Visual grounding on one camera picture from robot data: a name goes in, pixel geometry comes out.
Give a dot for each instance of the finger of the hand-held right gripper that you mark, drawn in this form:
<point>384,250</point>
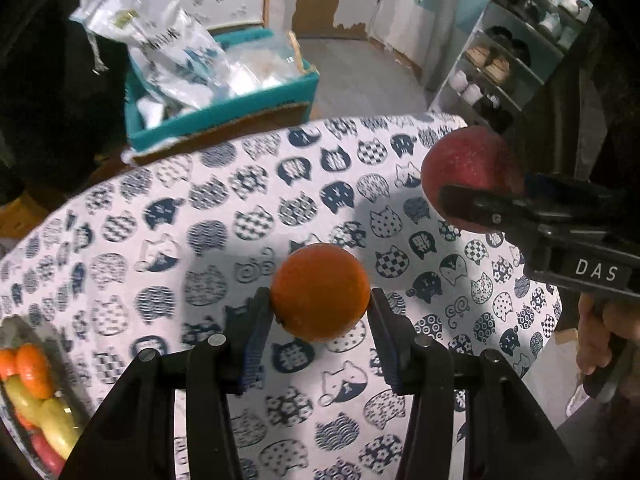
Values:
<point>480,207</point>
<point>545,186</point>

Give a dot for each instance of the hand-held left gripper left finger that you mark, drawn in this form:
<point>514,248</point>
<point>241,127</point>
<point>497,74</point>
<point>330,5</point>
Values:
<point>254,342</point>

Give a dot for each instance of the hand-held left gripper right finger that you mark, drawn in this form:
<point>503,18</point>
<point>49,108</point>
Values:
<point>386,345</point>

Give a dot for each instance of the large red apple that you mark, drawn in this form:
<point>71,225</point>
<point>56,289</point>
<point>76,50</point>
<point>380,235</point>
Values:
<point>465,160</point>

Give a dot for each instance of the large orange with stem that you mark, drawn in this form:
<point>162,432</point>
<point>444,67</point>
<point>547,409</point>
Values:
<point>320,292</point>

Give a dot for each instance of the glass plate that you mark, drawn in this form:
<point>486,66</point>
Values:
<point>65,380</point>

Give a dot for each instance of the yellow apple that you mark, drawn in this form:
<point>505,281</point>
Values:
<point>59,427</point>

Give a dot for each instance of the green pear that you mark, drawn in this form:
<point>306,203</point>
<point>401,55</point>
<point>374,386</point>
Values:
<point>22,397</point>

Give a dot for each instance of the person's right hand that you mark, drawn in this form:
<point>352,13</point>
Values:
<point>590,330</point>

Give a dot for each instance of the cat print tablecloth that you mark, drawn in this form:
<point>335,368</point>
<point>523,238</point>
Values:
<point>200,240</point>

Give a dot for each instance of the rows of shoes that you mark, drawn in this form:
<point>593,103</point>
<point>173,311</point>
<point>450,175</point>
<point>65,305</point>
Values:
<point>495,62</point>

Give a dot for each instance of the grey shoe rack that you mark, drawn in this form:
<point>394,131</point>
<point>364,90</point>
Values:
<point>542,50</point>

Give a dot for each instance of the teal box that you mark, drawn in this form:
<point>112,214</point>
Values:
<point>225,112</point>

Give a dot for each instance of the small red apple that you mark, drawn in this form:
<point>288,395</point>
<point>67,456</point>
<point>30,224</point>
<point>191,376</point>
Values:
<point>46,455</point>

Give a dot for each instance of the small orange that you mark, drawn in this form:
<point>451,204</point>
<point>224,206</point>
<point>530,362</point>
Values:
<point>7,364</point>

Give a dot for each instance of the clear plastic bag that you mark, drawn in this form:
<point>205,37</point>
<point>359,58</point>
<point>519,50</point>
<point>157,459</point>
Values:
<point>265,67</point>

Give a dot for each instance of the dark cloth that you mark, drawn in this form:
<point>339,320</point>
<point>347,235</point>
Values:
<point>50,110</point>

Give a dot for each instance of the white printed plastic bag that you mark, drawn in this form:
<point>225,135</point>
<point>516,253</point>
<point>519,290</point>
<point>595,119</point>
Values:
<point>165,45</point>

